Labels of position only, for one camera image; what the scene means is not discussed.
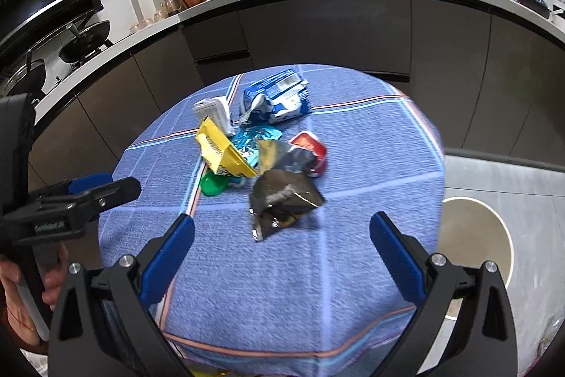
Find green bottle cap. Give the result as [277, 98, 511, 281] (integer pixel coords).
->
[199, 171, 231, 197]

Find yellow snack box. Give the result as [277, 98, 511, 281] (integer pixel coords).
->
[195, 118, 257, 178]

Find dark brown foil wrapper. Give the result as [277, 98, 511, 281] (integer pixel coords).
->
[249, 140, 326, 242]

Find teal foil wrapper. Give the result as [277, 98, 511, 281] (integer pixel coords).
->
[231, 124, 283, 167]

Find white small carton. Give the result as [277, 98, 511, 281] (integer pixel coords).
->
[192, 96, 236, 137]

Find red snack cup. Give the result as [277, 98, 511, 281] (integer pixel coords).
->
[289, 131, 327, 177]

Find blue white milk carton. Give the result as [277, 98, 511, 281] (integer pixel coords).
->
[238, 69, 312, 126]

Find beige trash bin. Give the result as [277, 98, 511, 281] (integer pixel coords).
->
[436, 195, 517, 321]

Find dark lower kitchen cabinets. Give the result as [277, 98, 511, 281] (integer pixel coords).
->
[28, 0, 564, 188]

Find person's left hand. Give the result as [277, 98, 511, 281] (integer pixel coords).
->
[1, 243, 69, 354]

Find blue checked tablecloth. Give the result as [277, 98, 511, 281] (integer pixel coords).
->
[97, 63, 447, 377]

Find black wok on stove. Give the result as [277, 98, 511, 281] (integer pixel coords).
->
[58, 20, 113, 64]

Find dark blue pot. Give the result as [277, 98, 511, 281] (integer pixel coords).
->
[517, 0, 551, 19]

